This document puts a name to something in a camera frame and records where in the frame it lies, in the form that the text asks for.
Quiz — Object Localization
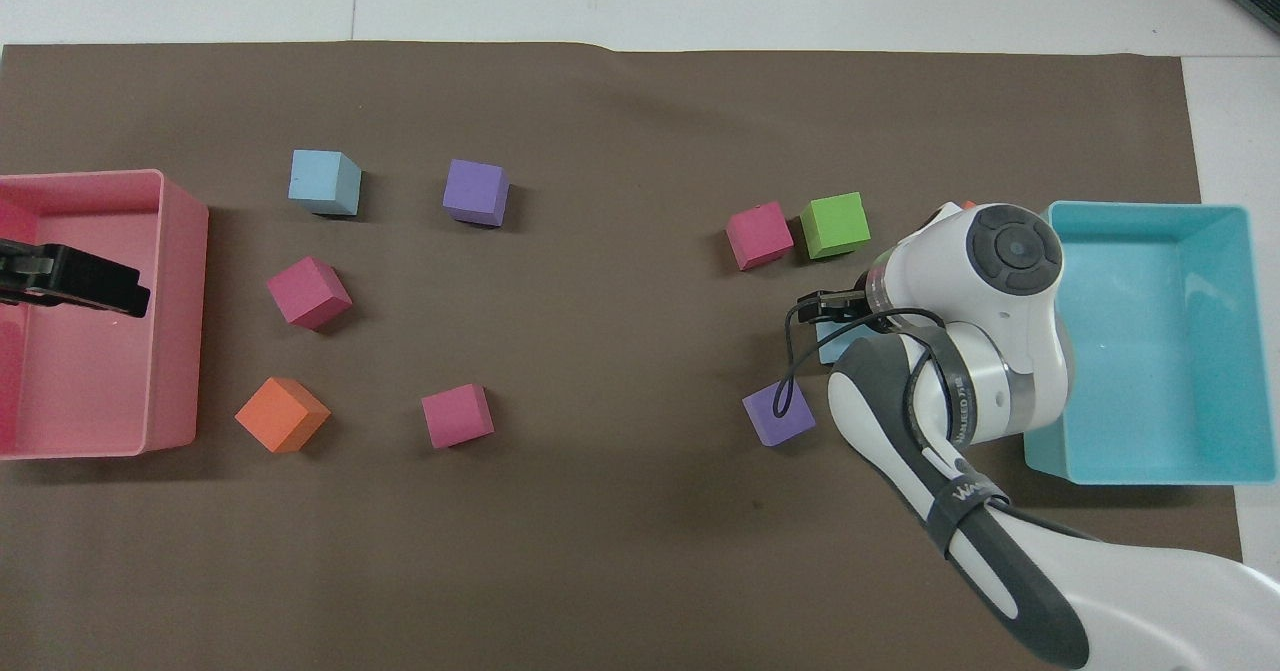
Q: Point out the pink foam block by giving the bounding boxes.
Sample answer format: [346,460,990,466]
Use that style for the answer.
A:
[725,201,795,272]
[265,255,354,332]
[420,383,496,450]

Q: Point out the purple foam block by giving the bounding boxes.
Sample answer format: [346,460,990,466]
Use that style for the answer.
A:
[741,380,817,449]
[442,158,510,228]

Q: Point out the light blue foam block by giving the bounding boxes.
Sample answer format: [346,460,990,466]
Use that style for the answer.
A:
[817,319,863,365]
[288,149,363,218]

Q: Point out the green foam block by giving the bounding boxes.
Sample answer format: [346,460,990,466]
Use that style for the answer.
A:
[799,191,872,261]

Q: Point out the cyan plastic bin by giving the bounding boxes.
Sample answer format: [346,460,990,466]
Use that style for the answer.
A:
[1022,201,1279,486]

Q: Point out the pink plastic bin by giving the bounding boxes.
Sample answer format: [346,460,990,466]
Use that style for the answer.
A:
[0,169,210,461]

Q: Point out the black cable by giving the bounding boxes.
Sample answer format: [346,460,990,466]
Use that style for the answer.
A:
[774,289,963,474]

